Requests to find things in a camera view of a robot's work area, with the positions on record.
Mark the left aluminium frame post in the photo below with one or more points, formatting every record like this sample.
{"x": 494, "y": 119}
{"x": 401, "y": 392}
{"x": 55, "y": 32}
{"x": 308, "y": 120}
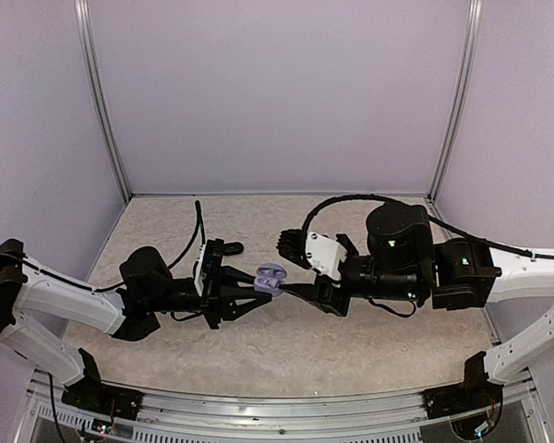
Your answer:
{"x": 88, "y": 48}

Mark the purple earbud charging case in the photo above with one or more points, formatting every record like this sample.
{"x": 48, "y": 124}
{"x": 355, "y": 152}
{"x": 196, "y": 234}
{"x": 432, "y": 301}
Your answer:
{"x": 275, "y": 291}

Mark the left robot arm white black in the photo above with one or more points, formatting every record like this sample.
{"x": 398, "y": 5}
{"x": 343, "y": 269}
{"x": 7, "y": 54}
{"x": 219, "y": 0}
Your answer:
{"x": 128, "y": 312}

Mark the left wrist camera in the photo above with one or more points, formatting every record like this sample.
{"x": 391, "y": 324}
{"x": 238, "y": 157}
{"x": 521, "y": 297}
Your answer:
{"x": 209, "y": 260}

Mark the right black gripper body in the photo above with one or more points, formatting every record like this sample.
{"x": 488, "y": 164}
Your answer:
{"x": 331, "y": 300}

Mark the right aluminium frame post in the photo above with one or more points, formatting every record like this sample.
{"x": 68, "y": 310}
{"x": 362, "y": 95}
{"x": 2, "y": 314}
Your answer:
{"x": 459, "y": 97}

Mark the front aluminium rail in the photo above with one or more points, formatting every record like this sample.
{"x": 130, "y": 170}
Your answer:
{"x": 166, "y": 416}

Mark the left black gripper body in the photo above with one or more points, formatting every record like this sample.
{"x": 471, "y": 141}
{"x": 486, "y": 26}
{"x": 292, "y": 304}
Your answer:
{"x": 210, "y": 309}

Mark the aluminium frame post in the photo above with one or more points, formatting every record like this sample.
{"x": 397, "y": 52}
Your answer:
{"x": 459, "y": 97}
{"x": 88, "y": 48}

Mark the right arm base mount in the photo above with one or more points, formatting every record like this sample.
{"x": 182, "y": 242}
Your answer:
{"x": 455, "y": 399}

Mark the black earbud charging case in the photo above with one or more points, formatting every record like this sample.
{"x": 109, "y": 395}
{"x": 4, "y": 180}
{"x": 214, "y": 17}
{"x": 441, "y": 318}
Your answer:
{"x": 233, "y": 249}

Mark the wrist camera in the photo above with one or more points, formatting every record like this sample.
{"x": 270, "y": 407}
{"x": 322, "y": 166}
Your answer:
{"x": 319, "y": 253}
{"x": 209, "y": 260}

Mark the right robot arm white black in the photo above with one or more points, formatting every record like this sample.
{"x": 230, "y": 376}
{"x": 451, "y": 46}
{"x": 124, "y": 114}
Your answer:
{"x": 404, "y": 264}

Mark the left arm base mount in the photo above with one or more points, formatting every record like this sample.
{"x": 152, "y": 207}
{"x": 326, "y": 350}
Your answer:
{"x": 105, "y": 399}

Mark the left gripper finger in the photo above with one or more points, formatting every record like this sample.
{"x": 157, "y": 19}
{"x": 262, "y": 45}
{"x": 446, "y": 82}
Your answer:
{"x": 236, "y": 306}
{"x": 236, "y": 281}

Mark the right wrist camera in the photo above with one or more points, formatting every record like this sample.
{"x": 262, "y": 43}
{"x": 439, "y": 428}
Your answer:
{"x": 319, "y": 253}

